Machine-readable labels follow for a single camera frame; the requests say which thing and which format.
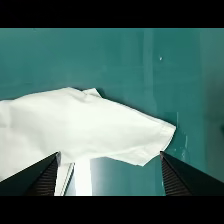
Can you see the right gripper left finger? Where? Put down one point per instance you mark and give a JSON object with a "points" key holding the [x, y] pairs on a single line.
{"points": [[36, 178]]}

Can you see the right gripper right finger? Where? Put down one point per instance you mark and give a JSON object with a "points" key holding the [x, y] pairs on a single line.
{"points": [[186, 180]]}

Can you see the white T-shirt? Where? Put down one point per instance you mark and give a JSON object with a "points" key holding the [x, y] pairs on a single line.
{"points": [[76, 126]]}

